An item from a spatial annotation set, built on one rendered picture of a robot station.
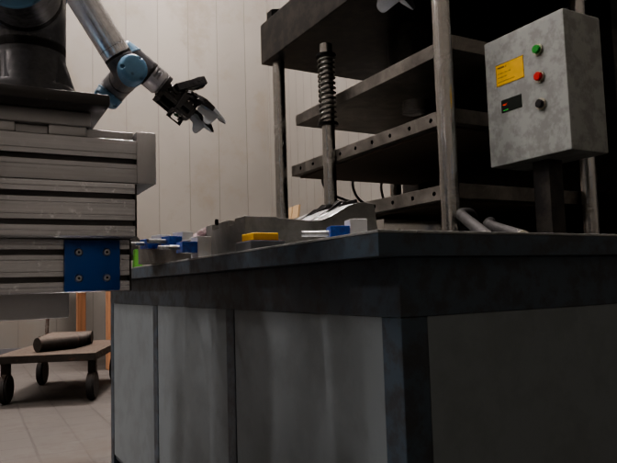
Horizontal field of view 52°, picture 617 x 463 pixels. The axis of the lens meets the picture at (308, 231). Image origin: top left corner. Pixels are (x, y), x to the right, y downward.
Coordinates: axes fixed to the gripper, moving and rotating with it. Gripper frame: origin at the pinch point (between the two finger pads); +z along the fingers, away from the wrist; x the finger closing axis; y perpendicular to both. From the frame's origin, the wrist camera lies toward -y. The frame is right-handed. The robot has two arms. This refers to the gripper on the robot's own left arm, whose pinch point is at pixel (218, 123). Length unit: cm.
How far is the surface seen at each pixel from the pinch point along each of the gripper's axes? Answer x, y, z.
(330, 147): -33, -50, 53
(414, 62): 20, -62, 44
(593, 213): 46, -45, 123
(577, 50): 79, -44, 57
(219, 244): 21.5, 42.9, 11.9
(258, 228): 38, 41, 12
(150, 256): -11.1, 43.8, 6.4
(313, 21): -26, -89, 18
